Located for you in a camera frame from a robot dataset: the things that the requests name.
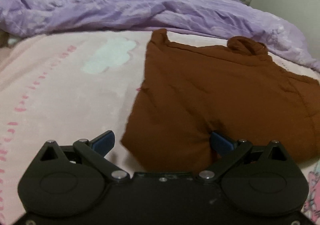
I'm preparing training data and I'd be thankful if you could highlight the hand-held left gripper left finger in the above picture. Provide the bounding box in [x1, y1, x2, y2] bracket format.
[37, 130, 131, 183]

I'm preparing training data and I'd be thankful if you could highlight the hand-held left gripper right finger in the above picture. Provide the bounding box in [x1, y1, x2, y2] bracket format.
[196, 131, 290, 185]

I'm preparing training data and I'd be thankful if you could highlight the brown jacket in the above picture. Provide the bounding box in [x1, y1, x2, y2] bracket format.
[121, 28, 320, 172]

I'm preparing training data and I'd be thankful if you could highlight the pink printed blanket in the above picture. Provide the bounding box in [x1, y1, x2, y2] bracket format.
[0, 28, 320, 219]

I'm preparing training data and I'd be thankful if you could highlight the purple duvet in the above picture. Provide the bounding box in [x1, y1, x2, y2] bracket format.
[0, 0, 320, 73]

